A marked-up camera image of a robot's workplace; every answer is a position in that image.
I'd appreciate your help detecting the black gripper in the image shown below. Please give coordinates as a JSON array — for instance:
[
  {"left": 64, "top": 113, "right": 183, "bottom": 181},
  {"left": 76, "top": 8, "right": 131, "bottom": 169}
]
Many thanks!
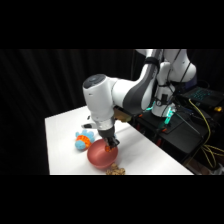
[{"left": 97, "top": 125, "right": 121, "bottom": 150}]

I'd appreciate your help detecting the pink bowl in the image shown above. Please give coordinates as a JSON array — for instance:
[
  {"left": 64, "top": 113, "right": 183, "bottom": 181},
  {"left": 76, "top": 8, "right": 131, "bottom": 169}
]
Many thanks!
[{"left": 86, "top": 138, "right": 119, "bottom": 170}]

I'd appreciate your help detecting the tan plush toy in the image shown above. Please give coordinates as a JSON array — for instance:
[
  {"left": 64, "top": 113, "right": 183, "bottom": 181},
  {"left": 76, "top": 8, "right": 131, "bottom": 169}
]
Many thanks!
[{"left": 105, "top": 162, "right": 127, "bottom": 176}]

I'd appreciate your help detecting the blue orange plush toy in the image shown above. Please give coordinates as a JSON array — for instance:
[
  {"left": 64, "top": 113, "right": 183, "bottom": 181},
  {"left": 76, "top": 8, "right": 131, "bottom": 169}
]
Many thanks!
[{"left": 74, "top": 129, "right": 96, "bottom": 151}]

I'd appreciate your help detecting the black robot stand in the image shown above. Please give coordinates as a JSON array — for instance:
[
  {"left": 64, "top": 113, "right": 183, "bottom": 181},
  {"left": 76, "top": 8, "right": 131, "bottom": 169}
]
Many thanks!
[{"left": 123, "top": 97, "right": 224, "bottom": 165}]

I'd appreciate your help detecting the black laptop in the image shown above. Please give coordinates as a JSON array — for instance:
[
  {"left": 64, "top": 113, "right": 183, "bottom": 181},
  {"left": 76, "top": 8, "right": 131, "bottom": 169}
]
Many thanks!
[{"left": 181, "top": 86, "right": 224, "bottom": 112}]

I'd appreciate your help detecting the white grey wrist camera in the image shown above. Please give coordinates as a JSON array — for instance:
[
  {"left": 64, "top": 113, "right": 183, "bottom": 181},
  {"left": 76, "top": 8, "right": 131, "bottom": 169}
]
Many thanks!
[{"left": 81, "top": 115, "right": 97, "bottom": 130}]

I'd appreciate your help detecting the yellow cable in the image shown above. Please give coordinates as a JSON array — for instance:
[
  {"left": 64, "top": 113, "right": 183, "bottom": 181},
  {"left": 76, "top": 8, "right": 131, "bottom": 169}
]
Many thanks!
[{"left": 187, "top": 98, "right": 224, "bottom": 170}]

